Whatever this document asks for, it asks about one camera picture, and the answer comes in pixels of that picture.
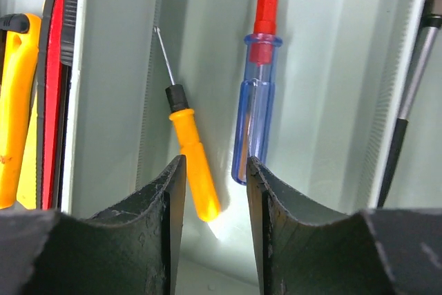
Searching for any orange handled screwdriver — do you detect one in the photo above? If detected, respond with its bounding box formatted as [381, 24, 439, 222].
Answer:
[153, 26, 221, 222]

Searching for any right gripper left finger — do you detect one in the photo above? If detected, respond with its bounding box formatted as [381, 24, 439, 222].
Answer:
[1, 155, 186, 294]

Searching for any red handled screwdriver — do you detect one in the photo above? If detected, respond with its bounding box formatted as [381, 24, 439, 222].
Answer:
[36, 0, 78, 210]

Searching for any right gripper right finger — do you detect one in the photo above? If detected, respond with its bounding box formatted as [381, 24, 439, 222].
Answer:
[247, 158, 441, 294]

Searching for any black handled tool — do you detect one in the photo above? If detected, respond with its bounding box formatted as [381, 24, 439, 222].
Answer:
[376, 0, 441, 208]

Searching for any blue red screwdriver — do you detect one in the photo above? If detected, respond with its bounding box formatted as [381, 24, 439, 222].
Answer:
[231, 0, 282, 185]

